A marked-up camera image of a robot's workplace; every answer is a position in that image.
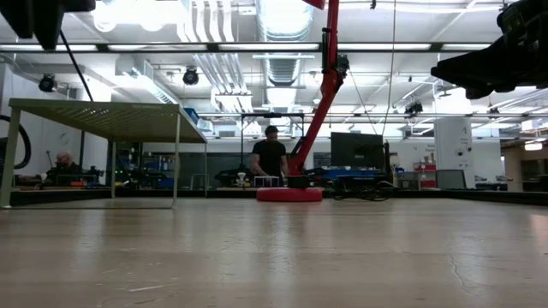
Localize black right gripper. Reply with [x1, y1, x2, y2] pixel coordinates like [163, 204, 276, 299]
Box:
[430, 33, 548, 100]

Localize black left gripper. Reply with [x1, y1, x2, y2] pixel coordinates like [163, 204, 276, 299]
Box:
[0, 0, 97, 51]

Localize green perforated metal shelf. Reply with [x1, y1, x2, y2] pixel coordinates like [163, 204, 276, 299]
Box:
[0, 98, 208, 210]

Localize red desk lamp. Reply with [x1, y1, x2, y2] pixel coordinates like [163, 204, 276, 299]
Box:
[255, 0, 350, 203]

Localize white square pillar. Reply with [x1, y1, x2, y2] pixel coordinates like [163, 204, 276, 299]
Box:
[433, 116, 475, 189]

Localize grey chair back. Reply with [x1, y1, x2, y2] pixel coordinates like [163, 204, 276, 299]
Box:
[435, 169, 468, 190]

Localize person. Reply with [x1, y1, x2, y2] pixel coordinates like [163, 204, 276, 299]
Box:
[44, 150, 87, 187]
[250, 125, 290, 187]

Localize black flat monitor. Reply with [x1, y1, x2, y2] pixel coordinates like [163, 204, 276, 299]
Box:
[330, 132, 385, 170]

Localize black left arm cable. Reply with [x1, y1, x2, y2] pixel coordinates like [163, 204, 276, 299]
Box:
[0, 29, 96, 171]

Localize black aluminium frame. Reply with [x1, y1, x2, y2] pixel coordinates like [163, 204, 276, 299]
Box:
[8, 186, 548, 206]

